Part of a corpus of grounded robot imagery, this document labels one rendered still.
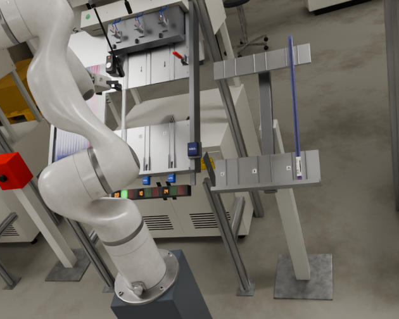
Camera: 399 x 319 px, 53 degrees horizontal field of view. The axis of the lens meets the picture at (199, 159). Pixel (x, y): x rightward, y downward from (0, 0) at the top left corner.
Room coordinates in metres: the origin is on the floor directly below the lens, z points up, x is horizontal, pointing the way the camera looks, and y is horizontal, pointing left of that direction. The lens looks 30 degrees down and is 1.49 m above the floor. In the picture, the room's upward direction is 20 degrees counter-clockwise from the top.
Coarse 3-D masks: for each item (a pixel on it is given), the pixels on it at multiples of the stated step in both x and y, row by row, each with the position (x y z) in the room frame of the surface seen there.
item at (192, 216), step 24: (216, 96) 2.09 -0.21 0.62; (240, 96) 2.01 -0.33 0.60; (144, 120) 2.10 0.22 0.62; (216, 120) 1.79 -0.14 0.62; (240, 120) 1.91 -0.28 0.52; (216, 144) 1.56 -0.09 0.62; (192, 192) 1.64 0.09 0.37; (240, 192) 1.61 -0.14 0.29; (144, 216) 1.77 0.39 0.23; (168, 216) 1.71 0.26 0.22; (192, 216) 1.66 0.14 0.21
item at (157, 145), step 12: (120, 132) 1.53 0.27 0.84; (132, 132) 1.51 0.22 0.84; (144, 132) 1.47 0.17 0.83; (156, 132) 1.45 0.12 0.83; (168, 132) 1.42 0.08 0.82; (180, 132) 1.39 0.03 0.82; (132, 144) 1.47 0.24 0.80; (144, 144) 1.44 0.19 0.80; (156, 144) 1.41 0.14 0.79; (168, 144) 1.39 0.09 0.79; (180, 144) 1.36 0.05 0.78; (144, 156) 1.41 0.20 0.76; (156, 156) 1.38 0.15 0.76; (168, 156) 1.35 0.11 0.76; (180, 156) 1.33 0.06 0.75; (144, 168) 1.37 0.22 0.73; (156, 168) 1.35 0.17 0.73; (168, 168) 1.32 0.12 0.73
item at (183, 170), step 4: (172, 168) 1.29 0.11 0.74; (176, 168) 1.29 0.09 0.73; (180, 168) 1.28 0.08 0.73; (184, 168) 1.27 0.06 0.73; (188, 168) 1.26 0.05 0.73; (140, 172) 1.35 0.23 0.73; (144, 172) 1.34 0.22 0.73; (148, 172) 1.34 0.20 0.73; (152, 172) 1.33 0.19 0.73; (156, 172) 1.32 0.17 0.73; (160, 172) 1.31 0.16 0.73; (164, 172) 1.31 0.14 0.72; (168, 172) 1.30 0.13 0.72; (172, 172) 1.30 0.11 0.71; (176, 172) 1.30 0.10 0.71; (180, 172) 1.30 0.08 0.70; (184, 172) 1.30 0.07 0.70; (188, 172) 1.30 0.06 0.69; (192, 172) 1.30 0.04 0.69; (140, 176) 1.37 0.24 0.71; (144, 176) 1.37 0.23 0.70; (152, 176) 1.37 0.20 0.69; (156, 176) 1.37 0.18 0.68; (160, 176) 1.37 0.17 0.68
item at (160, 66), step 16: (80, 32) 1.98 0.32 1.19; (80, 48) 1.92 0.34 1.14; (96, 48) 1.87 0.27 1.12; (160, 48) 1.69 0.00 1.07; (176, 48) 1.64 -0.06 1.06; (96, 64) 1.82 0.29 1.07; (128, 64) 1.72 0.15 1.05; (144, 64) 1.68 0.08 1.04; (160, 64) 1.64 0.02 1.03; (176, 64) 1.60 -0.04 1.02; (128, 80) 1.67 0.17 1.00; (144, 80) 1.63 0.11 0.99; (160, 80) 1.59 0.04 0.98
